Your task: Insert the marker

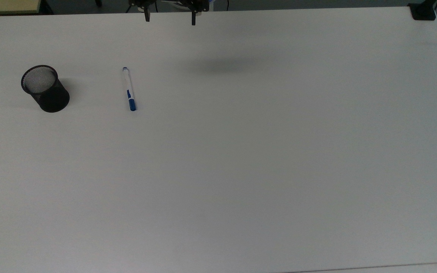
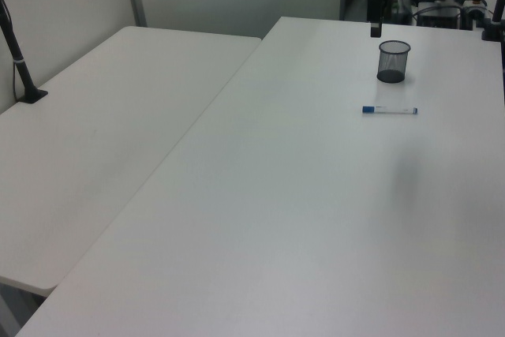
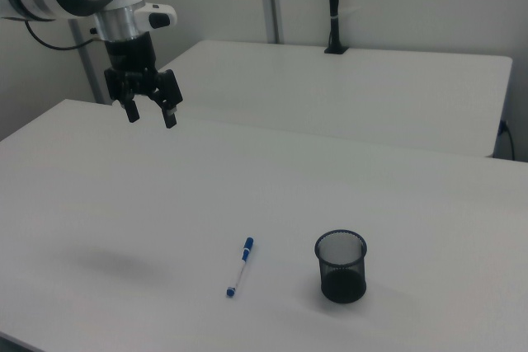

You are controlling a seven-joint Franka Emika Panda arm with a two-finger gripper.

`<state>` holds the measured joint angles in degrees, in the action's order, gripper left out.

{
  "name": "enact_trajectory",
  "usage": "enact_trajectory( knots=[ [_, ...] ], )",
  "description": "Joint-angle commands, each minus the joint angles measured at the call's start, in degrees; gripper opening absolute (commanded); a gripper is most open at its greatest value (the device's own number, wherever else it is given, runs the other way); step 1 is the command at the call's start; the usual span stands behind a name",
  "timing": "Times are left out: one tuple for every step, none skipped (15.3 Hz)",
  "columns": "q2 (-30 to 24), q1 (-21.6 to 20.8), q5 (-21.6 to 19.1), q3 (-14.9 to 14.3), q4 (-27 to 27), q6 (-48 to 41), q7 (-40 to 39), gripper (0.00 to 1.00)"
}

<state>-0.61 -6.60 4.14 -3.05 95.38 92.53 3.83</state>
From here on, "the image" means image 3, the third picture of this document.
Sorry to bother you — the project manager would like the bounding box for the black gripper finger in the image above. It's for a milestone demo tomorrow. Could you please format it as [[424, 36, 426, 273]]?
[[148, 69, 185, 129], [103, 67, 140, 124]]

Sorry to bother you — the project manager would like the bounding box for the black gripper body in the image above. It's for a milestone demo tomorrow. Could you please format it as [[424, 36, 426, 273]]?
[[104, 32, 161, 96]]

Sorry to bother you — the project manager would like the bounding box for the blue and white marker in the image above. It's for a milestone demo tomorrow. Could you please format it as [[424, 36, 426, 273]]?
[[224, 237, 255, 299]]

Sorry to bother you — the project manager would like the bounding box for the white side table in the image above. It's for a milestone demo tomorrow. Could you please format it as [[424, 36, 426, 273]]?
[[158, 40, 514, 159]]

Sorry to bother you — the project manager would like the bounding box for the black mesh pen cup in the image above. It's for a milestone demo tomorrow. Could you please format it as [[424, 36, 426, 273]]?
[[314, 228, 369, 304]]

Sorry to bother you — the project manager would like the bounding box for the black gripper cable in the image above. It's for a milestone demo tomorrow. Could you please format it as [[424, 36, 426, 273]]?
[[2, 16, 104, 51]]

